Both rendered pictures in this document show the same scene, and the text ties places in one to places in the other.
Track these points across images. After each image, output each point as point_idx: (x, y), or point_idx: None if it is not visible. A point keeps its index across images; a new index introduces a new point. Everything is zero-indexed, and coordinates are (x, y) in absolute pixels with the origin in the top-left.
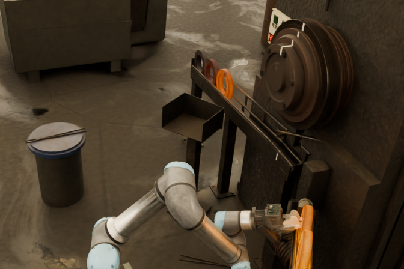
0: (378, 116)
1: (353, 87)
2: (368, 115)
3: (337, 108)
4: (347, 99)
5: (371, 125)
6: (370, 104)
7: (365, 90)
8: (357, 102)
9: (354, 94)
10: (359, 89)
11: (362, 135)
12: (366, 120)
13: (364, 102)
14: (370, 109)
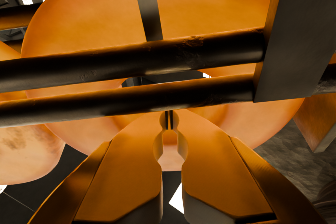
0: (256, 149)
1: (320, 189)
2: (277, 153)
3: (314, 202)
4: (332, 186)
5: (269, 142)
6: (274, 164)
7: (288, 179)
8: (309, 171)
9: (317, 182)
10: (303, 183)
11: (292, 131)
12: (283, 148)
13: (290, 168)
14: (274, 159)
